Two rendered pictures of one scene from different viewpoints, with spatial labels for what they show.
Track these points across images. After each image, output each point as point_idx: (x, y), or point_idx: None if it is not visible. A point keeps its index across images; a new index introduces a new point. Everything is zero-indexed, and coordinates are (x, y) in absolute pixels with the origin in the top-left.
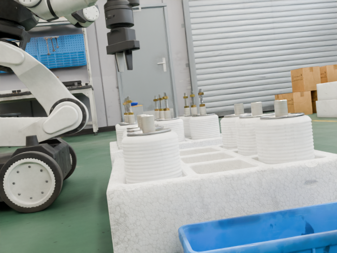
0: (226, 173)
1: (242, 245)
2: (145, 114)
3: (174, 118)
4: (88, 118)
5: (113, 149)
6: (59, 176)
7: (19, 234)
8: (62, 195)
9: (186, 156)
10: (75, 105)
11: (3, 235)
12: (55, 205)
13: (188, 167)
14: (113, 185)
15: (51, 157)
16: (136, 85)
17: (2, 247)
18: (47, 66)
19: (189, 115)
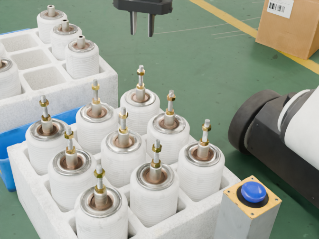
0: (15, 32)
1: (14, 31)
2: (77, 36)
3: (83, 106)
4: (309, 155)
5: (160, 111)
6: (229, 127)
7: (201, 108)
8: (286, 197)
9: (47, 64)
10: (287, 102)
11: (212, 105)
12: (245, 161)
13: (38, 42)
14: None
15: (248, 114)
16: None
17: (188, 94)
18: None
19: (85, 168)
